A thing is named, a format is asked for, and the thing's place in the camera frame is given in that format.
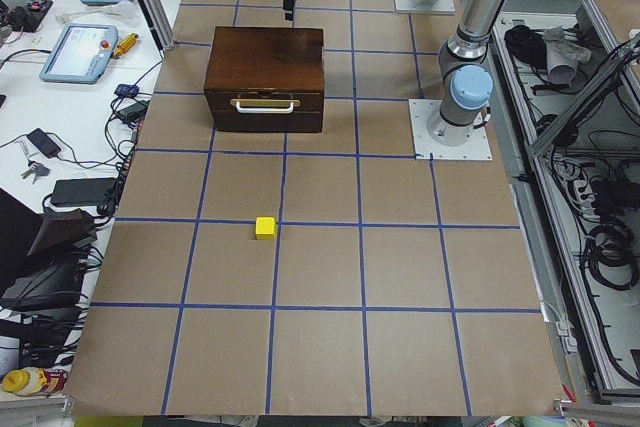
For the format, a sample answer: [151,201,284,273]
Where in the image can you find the dark wooden drawer box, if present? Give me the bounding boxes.
[203,25,327,134]

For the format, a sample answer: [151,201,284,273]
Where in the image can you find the key bunch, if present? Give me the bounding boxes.
[21,161,50,183]

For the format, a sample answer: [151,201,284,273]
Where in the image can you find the blue teach pendant near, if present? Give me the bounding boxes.
[39,23,119,84]

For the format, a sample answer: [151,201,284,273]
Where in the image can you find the yellow screwdriver tool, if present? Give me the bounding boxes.
[112,33,139,59]

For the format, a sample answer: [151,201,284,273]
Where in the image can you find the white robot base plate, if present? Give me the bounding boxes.
[408,99,492,162]

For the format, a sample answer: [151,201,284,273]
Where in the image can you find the grey cloth bundle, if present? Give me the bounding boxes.
[541,27,592,85]

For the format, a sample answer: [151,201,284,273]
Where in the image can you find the black cable bundle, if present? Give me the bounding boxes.
[579,219,639,291]

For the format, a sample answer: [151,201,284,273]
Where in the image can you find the yellow cube block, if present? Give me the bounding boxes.
[254,216,277,240]

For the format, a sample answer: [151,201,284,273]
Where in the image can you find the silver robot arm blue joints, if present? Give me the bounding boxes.
[323,0,558,141]

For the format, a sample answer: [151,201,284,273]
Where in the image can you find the black smartphone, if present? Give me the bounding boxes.
[27,128,61,158]

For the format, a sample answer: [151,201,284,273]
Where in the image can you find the black flat device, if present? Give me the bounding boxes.
[50,177,116,207]

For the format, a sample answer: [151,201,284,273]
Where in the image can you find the yellow capped bottle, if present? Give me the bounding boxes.
[1,367,69,397]

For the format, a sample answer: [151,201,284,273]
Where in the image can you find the wooden drawer with white handle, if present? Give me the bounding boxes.
[205,92,324,133]

